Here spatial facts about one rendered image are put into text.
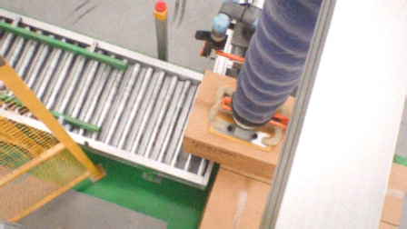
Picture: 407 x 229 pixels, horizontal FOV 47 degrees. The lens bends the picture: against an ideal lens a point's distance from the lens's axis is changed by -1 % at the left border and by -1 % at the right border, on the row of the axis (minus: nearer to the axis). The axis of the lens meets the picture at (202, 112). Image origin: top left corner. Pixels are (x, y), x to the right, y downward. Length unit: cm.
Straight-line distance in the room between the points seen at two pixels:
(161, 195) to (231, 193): 71
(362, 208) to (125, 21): 359
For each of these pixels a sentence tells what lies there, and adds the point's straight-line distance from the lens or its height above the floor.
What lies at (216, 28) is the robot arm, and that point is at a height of 153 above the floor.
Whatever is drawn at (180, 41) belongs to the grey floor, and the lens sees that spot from 389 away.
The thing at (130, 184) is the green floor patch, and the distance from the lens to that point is 356.
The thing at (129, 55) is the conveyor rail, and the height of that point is 59.
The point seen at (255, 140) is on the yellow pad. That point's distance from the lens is 252.
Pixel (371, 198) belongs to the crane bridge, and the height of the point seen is 305.
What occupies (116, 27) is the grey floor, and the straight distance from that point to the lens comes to 397.
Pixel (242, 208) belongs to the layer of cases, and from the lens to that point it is 301.
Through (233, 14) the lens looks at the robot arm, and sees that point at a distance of 228.
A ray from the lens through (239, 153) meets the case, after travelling 252.
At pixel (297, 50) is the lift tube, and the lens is 148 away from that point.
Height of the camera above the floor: 351
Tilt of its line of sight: 73 degrees down
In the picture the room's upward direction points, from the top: 12 degrees clockwise
